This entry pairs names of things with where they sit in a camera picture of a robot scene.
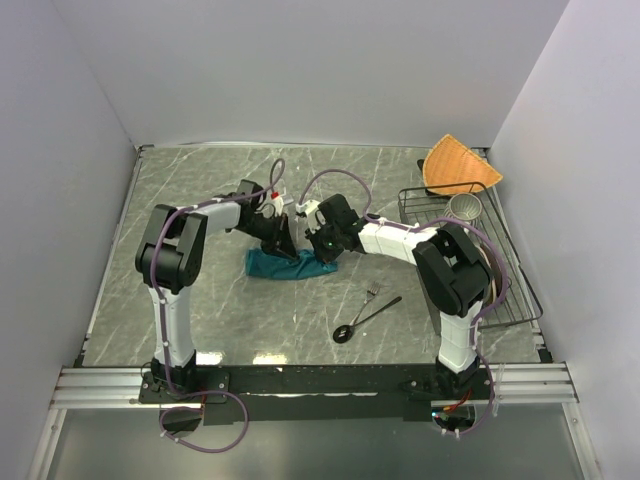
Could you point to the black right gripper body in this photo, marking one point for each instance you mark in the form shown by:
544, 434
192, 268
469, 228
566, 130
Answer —
326, 241

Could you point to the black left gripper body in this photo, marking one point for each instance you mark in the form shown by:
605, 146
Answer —
265, 229

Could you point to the teal satin napkin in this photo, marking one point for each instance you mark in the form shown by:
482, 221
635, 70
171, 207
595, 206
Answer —
259, 264

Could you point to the silver fork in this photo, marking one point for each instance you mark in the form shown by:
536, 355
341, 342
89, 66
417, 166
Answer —
370, 294

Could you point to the black spoon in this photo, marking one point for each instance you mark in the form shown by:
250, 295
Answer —
344, 333

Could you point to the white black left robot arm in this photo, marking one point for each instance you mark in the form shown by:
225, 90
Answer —
169, 258

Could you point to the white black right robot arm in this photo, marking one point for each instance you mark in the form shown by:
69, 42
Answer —
453, 274

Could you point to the orange woven fan basket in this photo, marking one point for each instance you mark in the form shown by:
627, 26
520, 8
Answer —
451, 168

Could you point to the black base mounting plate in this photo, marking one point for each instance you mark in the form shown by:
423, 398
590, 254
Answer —
316, 392

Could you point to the dark brown plate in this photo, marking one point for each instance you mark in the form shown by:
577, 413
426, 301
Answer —
499, 279

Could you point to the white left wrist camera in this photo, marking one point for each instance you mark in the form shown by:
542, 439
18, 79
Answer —
280, 198

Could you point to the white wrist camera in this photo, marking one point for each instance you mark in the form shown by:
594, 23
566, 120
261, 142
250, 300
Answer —
309, 210
280, 198

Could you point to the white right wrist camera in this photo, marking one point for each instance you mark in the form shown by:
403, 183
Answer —
309, 210

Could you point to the black wire dish rack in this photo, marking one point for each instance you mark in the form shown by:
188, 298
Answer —
521, 305

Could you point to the aluminium rail frame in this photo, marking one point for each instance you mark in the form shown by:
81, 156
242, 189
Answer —
121, 388

